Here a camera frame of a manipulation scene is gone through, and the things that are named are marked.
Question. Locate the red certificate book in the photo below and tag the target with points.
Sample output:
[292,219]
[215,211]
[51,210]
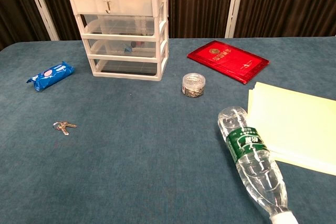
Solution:
[228,60]

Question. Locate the clear water bottle green label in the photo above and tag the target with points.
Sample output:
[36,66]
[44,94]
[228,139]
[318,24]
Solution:
[252,161]

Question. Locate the white plastic drawer organizer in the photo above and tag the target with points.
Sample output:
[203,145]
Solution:
[118,1]

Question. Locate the blue snack packet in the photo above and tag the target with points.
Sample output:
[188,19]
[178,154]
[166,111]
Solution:
[51,75]

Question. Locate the pale yellow paper folder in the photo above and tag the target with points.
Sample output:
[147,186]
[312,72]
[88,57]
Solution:
[294,119]

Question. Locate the white frame post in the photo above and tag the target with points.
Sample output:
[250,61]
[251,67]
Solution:
[235,3]
[42,9]

